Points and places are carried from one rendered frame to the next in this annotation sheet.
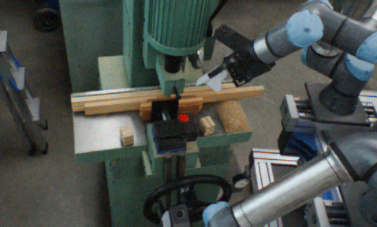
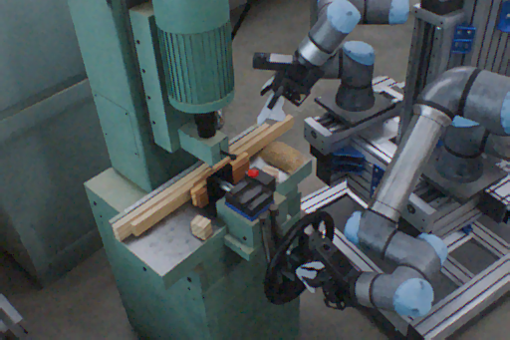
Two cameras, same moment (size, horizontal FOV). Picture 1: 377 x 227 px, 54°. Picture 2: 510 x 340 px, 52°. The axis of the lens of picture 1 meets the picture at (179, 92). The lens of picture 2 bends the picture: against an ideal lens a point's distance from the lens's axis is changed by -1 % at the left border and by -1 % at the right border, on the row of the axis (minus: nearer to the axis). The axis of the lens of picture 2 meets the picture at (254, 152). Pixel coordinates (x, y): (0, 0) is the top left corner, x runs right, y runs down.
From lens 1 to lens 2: 48 cm
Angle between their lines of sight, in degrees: 20
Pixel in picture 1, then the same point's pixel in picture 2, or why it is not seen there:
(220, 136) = (287, 180)
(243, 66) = (297, 82)
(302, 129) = (339, 145)
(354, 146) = (437, 90)
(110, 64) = (105, 182)
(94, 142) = (171, 254)
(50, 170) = not seen: outside the picture
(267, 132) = not seen: hidden behind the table
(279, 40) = (328, 35)
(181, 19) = (215, 65)
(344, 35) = (372, 9)
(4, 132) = not seen: outside the picture
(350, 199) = (429, 171)
